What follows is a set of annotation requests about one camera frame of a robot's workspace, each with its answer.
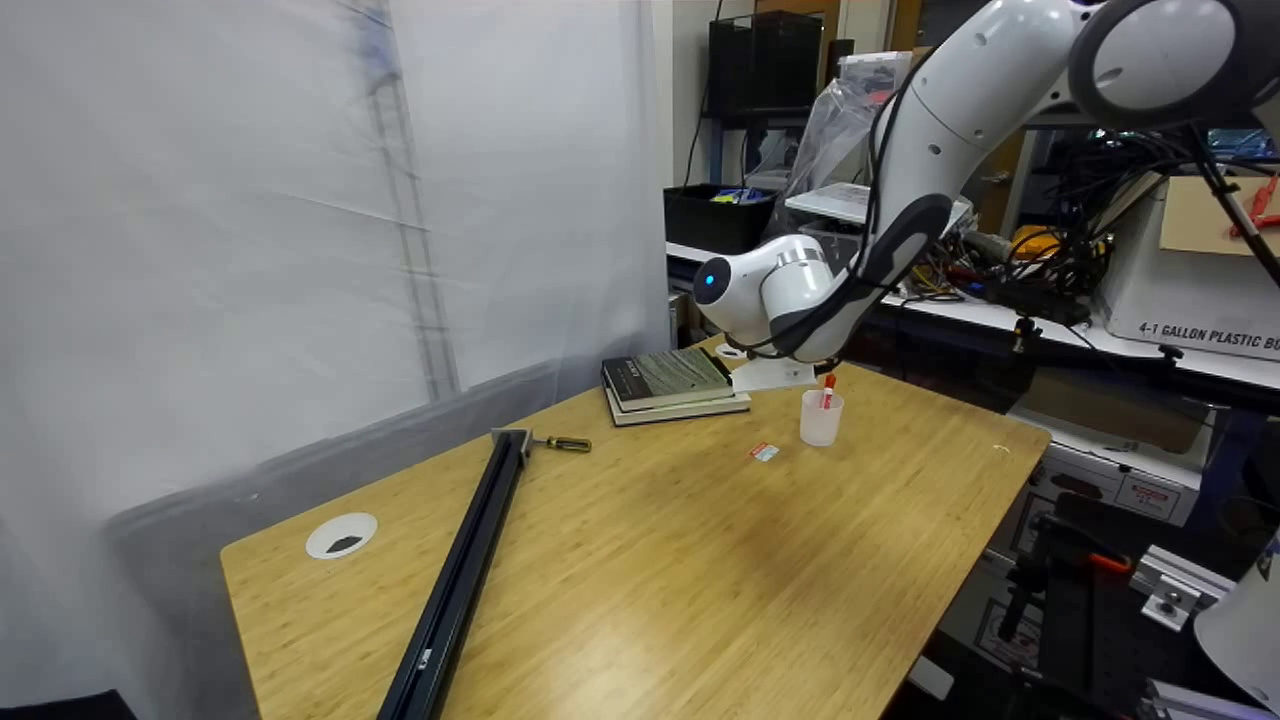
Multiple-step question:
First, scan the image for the white cable grommet hole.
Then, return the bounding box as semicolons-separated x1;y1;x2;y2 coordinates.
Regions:
305;512;377;559

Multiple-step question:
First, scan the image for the white cardboard storage box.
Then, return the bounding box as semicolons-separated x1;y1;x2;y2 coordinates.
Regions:
1098;175;1280;358

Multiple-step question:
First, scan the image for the white backdrop curtain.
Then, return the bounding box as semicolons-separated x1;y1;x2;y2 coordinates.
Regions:
0;0;664;720

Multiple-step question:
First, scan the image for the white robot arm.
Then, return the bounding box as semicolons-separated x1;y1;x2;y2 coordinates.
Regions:
691;0;1280;363

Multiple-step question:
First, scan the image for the upper grey hardcover book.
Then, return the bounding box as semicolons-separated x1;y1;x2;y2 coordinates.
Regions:
599;348;732;404

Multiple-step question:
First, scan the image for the white ceramic mug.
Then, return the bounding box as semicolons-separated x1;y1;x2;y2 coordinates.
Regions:
802;386;844;449

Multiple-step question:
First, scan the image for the white plastic tray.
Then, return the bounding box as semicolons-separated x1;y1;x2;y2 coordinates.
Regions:
785;183;867;225

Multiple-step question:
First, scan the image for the long black metal bar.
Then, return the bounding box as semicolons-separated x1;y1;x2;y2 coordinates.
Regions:
377;430;529;720

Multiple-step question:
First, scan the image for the small dark metal tool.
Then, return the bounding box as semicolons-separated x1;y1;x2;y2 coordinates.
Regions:
529;437;591;452

